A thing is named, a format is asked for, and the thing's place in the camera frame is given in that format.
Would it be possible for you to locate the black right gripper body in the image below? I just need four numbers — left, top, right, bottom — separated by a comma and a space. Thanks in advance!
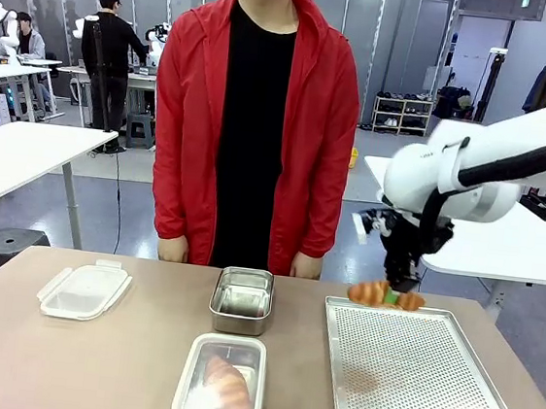
377, 208, 457, 264

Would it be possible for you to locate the open steel food container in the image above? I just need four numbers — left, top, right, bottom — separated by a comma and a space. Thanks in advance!
206, 263, 277, 338

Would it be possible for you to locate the black hanging cable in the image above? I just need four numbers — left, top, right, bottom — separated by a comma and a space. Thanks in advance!
101, 133, 131, 254

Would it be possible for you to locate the person right hand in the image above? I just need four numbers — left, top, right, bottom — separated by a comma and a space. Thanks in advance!
155, 234, 191, 265

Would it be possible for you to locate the person left hand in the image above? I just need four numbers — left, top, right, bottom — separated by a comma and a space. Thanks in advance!
289, 252, 324, 282

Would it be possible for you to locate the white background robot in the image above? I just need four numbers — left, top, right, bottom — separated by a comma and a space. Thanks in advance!
0, 2, 26, 61

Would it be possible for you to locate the seated person in grey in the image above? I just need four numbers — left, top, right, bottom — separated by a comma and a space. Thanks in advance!
7, 11, 62, 114

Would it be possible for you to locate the golden croissant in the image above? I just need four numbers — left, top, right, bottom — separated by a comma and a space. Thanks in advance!
200, 353, 257, 409
346, 276, 427, 313

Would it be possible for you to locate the black cable sleeve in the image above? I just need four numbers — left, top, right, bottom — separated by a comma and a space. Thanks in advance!
416, 114, 546, 268

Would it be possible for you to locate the black round stool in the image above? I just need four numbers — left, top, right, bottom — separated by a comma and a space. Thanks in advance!
0, 225, 53, 293

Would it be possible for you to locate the perforated aluminium baking tray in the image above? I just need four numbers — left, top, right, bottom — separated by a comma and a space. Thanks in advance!
313, 295, 546, 409

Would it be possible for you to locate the black t-shirt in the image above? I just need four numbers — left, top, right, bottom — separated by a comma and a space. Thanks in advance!
203, 0, 303, 274

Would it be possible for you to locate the white table with round leg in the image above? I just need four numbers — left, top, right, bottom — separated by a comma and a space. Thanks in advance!
0, 118, 119, 253

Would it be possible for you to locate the white background desk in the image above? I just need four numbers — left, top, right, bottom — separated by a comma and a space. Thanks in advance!
0, 53, 64, 125

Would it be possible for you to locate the shoe rack with shoes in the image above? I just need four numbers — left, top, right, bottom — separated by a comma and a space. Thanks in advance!
370, 93, 435, 139

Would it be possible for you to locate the person head with blurred face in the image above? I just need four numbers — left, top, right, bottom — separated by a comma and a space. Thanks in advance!
232, 0, 298, 36

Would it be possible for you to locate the black backpack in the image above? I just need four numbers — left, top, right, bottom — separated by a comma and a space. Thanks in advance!
432, 83, 475, 122

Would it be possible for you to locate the person in red jacket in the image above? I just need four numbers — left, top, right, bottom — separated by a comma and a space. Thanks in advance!
137, 0, 373, 281

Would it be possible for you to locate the clear lid with white rim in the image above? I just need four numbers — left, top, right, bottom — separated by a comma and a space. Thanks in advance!
170, 328, 272, 409
34, 253, 135, 326

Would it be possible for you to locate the standing man in black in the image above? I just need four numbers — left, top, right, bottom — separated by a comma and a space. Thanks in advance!
70, 0, 154, 157

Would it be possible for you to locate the white table with grey leg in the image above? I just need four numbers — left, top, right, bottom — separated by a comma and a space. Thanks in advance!
349, 153, 546, 322

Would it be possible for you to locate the grey step stool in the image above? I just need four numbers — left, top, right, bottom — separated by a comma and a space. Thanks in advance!
122, 111, 159, 152

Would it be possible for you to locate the steel container for bread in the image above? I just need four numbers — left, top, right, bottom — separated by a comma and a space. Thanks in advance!
170, 328, 272, 409

